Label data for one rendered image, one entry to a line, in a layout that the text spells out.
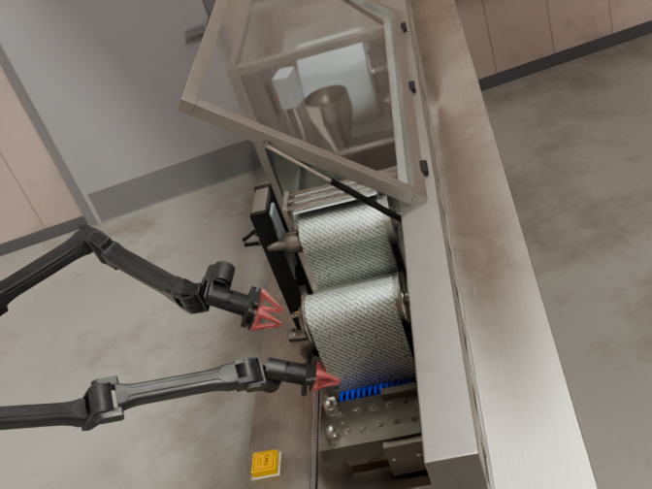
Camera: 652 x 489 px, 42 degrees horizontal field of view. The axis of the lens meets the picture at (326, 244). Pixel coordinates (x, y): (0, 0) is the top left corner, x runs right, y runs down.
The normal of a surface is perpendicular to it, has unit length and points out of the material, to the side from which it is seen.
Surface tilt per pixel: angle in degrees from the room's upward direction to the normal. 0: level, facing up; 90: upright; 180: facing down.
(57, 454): 0
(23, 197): 90
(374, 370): 90
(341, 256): 92
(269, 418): 0
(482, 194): 0
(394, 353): 90
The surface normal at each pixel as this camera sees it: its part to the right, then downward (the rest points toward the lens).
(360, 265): -0.01, 0.61
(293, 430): -0.29, -0.78
